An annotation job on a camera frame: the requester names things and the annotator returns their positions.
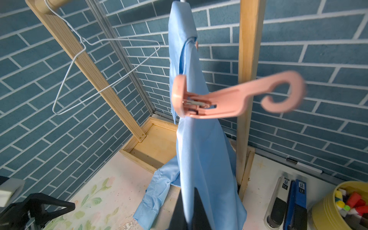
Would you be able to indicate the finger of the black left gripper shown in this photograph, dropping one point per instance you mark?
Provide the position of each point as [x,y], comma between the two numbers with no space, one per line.
[38,206]

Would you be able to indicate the wooden clothes rack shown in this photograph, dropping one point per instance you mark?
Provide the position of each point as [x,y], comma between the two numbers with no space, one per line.
[126,30]

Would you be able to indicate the black marker pen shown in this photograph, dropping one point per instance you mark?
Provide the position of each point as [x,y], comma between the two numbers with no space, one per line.
[304,165]

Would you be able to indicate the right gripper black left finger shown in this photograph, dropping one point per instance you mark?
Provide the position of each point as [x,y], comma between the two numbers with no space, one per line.
[178,221]

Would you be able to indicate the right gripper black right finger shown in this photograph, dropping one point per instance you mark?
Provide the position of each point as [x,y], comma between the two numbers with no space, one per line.
[199,220]

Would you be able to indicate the red clothespins in bucket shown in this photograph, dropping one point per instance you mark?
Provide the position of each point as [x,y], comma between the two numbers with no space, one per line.
[350,204]

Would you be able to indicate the yellow metal bucket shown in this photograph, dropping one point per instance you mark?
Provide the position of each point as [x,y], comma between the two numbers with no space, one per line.
[324,214]

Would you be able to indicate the white black stapler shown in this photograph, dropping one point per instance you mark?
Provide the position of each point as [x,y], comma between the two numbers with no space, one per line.
[278,205]

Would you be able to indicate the light blue long-sleeve shirt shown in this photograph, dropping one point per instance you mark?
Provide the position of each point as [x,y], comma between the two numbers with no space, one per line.
[205,161]

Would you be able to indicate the blue black stapler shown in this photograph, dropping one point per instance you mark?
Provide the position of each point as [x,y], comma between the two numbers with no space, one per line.
[296,217]

